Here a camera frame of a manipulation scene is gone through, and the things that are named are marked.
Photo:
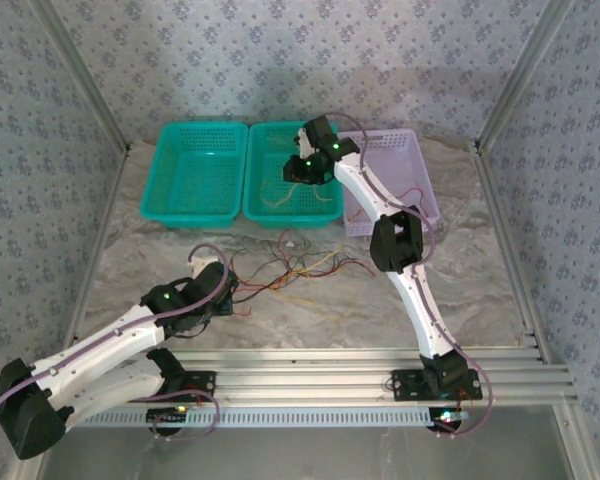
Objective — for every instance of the purple plastic basket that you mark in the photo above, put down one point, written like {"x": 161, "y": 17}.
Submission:
{"x": 400, "y": 165}

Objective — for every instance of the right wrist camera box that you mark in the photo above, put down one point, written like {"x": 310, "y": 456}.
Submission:
{"x": 303, "y": 145}

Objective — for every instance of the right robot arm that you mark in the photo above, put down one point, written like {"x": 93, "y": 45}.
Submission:
{"x": 425, "y": 320}

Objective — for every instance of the green plastic basket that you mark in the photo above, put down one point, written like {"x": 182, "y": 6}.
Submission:
{"x": 195, "y": 170}
{"x": 265, "y": 150}

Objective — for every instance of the aluminium frame post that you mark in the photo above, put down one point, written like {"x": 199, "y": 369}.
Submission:
{"x": 522, "y": 75}
{"x": 80, "y": 75}

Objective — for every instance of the aluminium rail beam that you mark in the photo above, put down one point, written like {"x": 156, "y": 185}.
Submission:
{"x": 305, "y": 372}

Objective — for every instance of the black controller board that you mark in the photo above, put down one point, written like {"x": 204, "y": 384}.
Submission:
{"x": 167, "y": 419}
{"x": 447, "y": 419}

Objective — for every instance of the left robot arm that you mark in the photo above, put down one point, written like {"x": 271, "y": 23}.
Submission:
{"x": 105, "y": 345}

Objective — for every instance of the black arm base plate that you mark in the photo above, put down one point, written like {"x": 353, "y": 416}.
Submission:
{"x": 405, "y": 387}
{"x": 202, "y": 385}

